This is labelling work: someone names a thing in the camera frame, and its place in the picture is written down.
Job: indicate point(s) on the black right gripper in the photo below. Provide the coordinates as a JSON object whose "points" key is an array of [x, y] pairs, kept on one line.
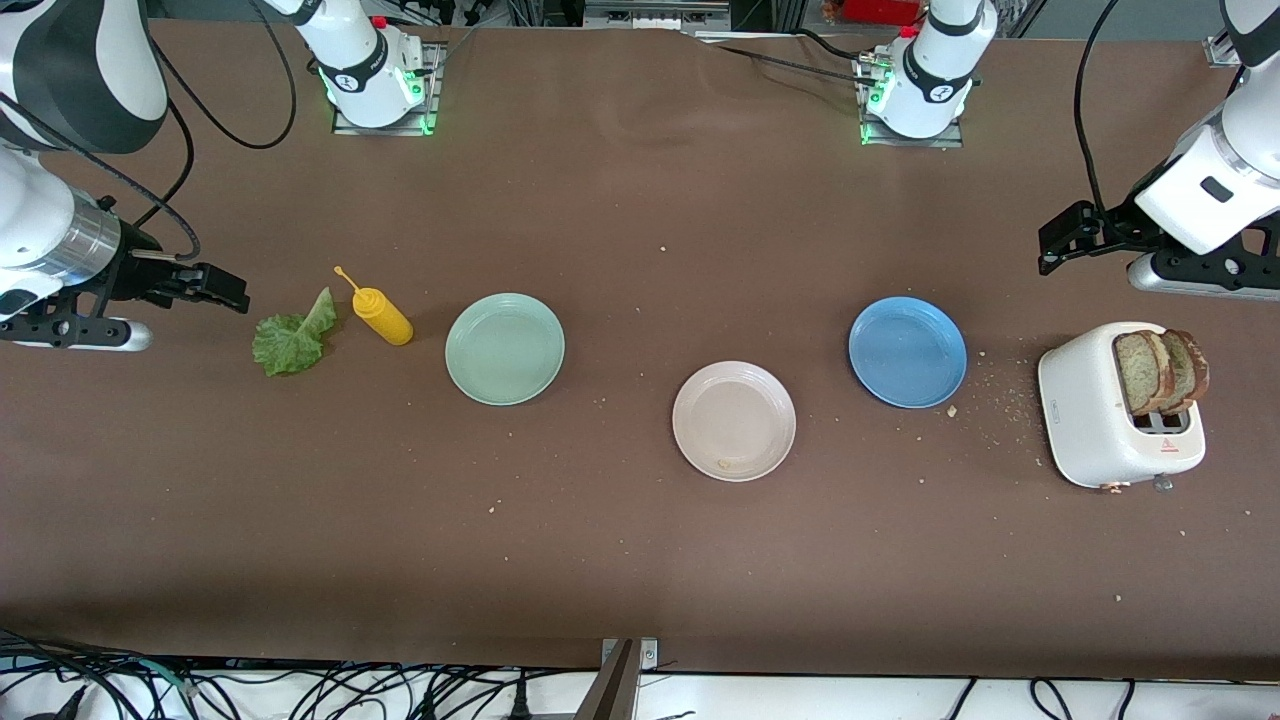
{"points": [[138, 272]]}

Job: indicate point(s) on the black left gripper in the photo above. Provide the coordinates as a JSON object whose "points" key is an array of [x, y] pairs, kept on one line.
{"points": [[1112, 227]]}

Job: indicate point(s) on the brown bread slice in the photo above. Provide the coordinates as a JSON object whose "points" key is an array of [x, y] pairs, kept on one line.
{"points": [[1190, 370], [1135, 372]]}

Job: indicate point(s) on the yellow squeeze bottle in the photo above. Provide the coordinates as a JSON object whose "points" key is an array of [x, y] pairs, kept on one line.
{"points": [[385, 318]]}

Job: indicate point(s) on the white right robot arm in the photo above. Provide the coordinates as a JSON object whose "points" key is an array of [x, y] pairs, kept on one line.
{"points": [[365, 75]]}

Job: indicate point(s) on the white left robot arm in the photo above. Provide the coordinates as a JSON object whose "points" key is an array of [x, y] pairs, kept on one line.
{"points": [[930, 90]]}

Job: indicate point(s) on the blue plate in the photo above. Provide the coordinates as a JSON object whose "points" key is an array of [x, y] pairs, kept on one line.
{"points": [[908, 352]]}

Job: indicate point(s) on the pale green plate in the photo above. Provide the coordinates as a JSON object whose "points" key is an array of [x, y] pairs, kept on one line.
{"points": [[505, 350]]}

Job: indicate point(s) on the beige plate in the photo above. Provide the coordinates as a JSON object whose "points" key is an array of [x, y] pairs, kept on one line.
{"points": [[735, 420]]}

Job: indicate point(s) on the green lettuce leaf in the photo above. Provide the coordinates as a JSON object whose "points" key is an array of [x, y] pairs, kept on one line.
{"points": [[290, 345]]}

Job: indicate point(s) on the white toaster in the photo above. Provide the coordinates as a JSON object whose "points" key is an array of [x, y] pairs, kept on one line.
{"points": [[1085, 420]]}

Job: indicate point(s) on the red box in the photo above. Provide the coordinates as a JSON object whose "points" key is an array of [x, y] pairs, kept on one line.
{"points": [[880, 10]]}

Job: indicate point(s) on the grey metal equipment box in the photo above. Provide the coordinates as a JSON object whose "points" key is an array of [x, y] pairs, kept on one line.
{"points": [[655, 15]]}

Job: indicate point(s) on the aluminium frame profile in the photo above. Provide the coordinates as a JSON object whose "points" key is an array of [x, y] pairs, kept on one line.
{"points": [[1222, 52]]}

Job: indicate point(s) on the metal table edge bracket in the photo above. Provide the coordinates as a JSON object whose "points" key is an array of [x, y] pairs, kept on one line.
{"points": [[620, 690]]}

